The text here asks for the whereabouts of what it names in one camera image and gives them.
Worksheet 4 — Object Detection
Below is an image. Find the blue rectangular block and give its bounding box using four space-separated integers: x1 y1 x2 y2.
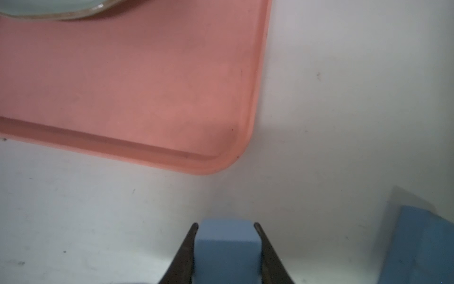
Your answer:
378 206 454 284

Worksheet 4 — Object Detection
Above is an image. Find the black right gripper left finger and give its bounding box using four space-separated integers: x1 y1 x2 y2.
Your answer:
158 222 199 284

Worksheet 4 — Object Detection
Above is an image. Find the green floral plate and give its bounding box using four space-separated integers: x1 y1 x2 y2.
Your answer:
1 0 122 21

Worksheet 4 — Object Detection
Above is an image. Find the pink plastic tray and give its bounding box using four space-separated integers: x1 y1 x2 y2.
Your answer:
1 1 272 175

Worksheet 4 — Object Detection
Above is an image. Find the blue cube block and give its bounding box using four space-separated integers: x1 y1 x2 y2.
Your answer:
192 219 262 284

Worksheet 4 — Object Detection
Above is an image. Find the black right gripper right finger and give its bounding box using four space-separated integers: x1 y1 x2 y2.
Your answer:
254 222 294 284

